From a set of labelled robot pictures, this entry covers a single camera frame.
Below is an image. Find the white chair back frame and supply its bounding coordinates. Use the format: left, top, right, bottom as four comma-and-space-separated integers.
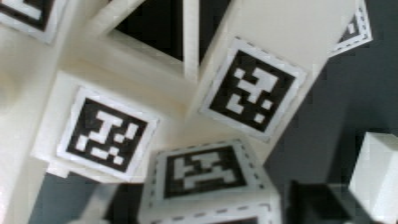
0, 0, 365, 224

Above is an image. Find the white U-shaped obstacle fence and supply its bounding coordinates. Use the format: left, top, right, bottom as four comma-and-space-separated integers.
351, 132, 398, 224

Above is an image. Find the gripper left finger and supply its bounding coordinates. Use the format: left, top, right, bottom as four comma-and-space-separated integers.
68, 184, 144, 224

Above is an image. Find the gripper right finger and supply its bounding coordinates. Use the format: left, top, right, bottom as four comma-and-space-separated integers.
287, 181, 379, 224

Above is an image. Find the white tagged cube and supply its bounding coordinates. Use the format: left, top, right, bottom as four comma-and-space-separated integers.
139, 139, 283, 224
329, 0, 374, 57

